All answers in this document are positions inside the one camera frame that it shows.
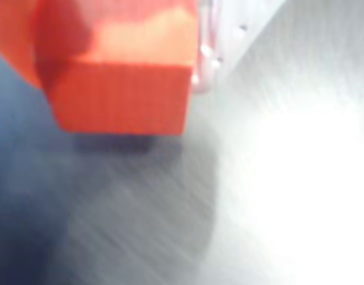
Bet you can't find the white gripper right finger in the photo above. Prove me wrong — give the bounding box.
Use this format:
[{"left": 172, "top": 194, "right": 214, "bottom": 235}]
[{"left": 192, "top": 0, "right": 290, "bottom": 95}]

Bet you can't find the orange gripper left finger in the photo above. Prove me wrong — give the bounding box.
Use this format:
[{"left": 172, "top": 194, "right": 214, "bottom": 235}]
[{"left": 0, "top": 0, "right": 49, "bottom": 91}]

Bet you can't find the red cube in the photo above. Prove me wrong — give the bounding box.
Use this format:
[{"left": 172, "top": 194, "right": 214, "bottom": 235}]
[{"left": 34, "top": 0, "right": 201, "bottom": 137}]

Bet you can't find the black table mat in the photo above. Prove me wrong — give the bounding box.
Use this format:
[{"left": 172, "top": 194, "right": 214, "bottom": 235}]
[{"left": 0, "top": 0, "right": 364, "bottom": 285}]

